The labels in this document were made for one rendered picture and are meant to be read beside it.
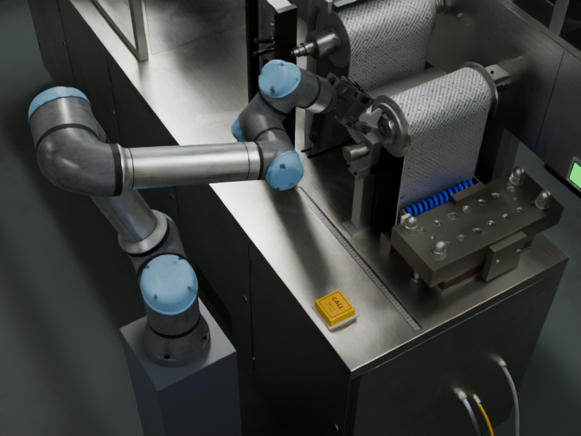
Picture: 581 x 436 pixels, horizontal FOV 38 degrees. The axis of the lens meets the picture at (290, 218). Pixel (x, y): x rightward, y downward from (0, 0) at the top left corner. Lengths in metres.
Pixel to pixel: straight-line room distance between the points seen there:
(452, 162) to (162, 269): 0.75
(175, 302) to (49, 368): 1.37
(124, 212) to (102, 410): 1.30
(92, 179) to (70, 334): 1.69
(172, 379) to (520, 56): 1.07
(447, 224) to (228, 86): 0.90
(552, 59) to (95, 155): 1.02
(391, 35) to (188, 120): 0.73
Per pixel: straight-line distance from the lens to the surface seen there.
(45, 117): 1.62
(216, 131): 2.48
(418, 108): 1.94
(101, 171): 1.53
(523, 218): 2.13
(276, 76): 1.68
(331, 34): 2.04
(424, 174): 2.06
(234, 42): 2.81
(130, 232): 1.84
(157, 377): 1.95
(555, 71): 1.99
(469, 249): 2.03
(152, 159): 1.56
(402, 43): 2.11
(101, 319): 3.20
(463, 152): 2.11
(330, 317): 1.99
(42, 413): 3.03
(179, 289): 1.80
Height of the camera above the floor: 2.52
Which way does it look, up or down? 47 degrees down
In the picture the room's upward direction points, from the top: 1 degrees clockwise
